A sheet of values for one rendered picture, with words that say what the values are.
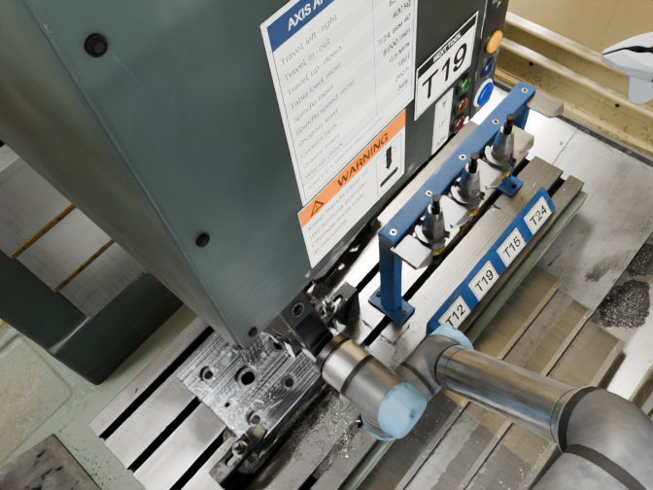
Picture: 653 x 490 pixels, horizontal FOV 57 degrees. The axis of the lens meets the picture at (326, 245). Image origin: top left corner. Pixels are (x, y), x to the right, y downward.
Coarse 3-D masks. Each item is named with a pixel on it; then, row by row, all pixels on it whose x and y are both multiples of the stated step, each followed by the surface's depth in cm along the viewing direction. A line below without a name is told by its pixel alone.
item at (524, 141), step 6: (516, 126) 121; (516, 132) 120; (522, 132) 120; (528, 132) 120; (516, 138) 119; (522, 138) 119; (528, 138) 119; (516, 144) 119; (522, 144) 118; (528, 144) 118; (522, 150) 118; (528, 150) 118
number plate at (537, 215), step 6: (540, 198) 142; (540, 204) 142; (546, 204) 143; (534, 210) 141; (540, 210) 142; (546, 210) 143; (528, 216) 140; (534, 216) 142; (540, 216) 143; (546, 216) 144; (528, 222) 141; (534, 222) 142; (540, 222) 143; (534, 228) 142
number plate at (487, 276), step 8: (488, 264) 135; (480, 272) 134; (488, 272) 136; (496, 272) 137; (472, 280) 133; (480, 280) 135; (488, 280) 136; (496, 280) 137; (472, 288) 134; (480, 288) 135; (488, 288) 136; (480, 296) 135
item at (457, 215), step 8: (440, 200) 114; (448, 200) 114; (448, 208) 113; (456, 208) 113; (464, 208) 112; (448, 216) 112; (456, 216) 112; (464, 216) 112; (456, 224) 111; (464, 224) 111
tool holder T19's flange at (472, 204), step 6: (456, 180) 115; (456, 186) 116; (456, 192) 113; (480, 192) 113; (456, 198) 113; (462, 198) 112; (474, 198) 112; (480, 198) 112; (462, 204) 113; (468, 204) 112; (474, 204) 112
